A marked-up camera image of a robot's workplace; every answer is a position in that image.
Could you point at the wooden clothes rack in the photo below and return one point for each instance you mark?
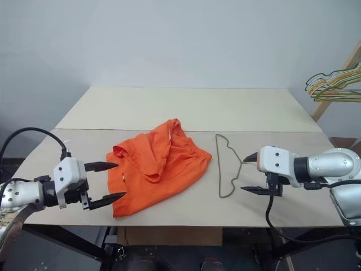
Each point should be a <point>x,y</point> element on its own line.
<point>324,108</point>

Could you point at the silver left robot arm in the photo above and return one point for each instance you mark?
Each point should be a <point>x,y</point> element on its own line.
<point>19,194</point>

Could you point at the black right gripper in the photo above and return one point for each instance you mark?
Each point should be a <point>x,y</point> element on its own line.
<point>275,185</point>

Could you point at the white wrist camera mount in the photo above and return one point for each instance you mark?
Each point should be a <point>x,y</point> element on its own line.
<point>69,172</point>
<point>277,162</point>

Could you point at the orange shorts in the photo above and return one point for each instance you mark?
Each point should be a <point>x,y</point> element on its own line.
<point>158,175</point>

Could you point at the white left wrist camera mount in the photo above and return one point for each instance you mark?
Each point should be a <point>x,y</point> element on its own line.
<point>69,172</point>

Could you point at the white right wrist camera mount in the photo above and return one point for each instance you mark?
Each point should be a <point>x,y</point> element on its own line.
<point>277,162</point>

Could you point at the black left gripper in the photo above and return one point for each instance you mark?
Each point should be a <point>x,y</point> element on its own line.
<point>75,193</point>

